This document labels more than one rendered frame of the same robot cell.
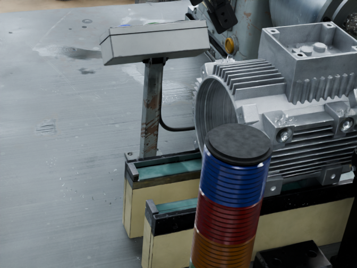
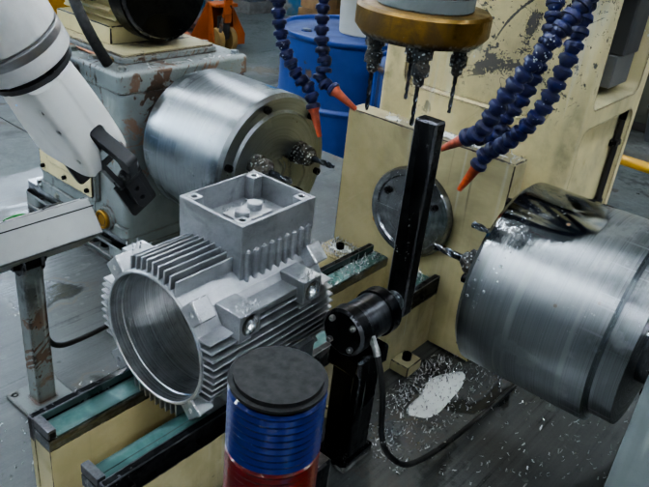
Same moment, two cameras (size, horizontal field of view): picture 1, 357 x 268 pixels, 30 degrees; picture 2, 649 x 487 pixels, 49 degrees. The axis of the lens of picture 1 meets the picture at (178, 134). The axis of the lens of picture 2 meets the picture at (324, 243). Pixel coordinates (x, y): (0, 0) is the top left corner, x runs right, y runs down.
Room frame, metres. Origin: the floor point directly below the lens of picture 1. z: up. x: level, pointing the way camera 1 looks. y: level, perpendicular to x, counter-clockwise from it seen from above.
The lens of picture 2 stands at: (0.19, 0.09, 1.48)
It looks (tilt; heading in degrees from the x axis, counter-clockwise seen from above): 28 degrees down; 331
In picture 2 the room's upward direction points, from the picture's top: 6 degrees clockwise
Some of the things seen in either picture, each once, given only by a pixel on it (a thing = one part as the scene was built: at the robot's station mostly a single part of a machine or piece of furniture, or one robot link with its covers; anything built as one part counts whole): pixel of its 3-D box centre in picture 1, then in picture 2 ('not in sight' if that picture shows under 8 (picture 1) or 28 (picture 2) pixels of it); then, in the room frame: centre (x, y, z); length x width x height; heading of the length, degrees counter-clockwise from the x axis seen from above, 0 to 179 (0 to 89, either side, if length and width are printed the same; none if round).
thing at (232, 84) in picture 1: (275, 120); (219, 304); (0.85, -0.14, 1.02); 0.20 x 0.19 x 0.19; 115
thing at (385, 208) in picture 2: not in sight; (409, 213); (1.02, -0.51, 1.02); 0.15 x 0.02 x 0.15; 24
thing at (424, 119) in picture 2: not in sight; (411, 221); (0.80, -0.36, 1.12); 0.04 x 0.03 x 0.26; 114
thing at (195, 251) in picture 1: (222, 241); not in sight; (0.49, -0.05, 1.10); 0.06 x 0.06 x 0.04
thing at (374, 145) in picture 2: not in sight; (427, 225); (1.04, -0.57, 0.97); 0.30 x 0.11 x 0.34; 24
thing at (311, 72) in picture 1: (310, 61); (247, 224); (0.87, -0.18, 1.11); 0.12 x 0.11 x 0.07; 115
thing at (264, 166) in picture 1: (235, 167); (275, 413); (0.49, -0.05, 1.19); 0.06 x 0.06 x 0.04
